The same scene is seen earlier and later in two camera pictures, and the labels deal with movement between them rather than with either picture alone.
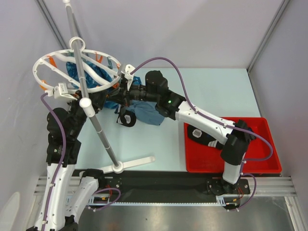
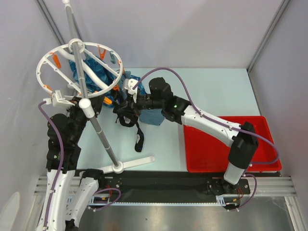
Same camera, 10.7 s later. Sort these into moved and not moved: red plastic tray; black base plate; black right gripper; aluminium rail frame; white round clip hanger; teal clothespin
Moved: black right gripper; teal clothespin; white round clip hanger
Not moved: red plastic tray; aluminium rail frame; black base plate
